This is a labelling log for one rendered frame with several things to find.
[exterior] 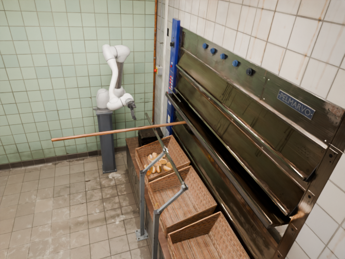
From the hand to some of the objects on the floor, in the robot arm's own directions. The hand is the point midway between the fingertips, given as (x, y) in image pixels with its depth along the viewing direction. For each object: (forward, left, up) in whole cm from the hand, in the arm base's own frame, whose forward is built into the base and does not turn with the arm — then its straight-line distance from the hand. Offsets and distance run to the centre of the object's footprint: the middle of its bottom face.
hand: (134, 113), depth 243 cm
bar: (+35, +7, -134) cm, 139 cm away
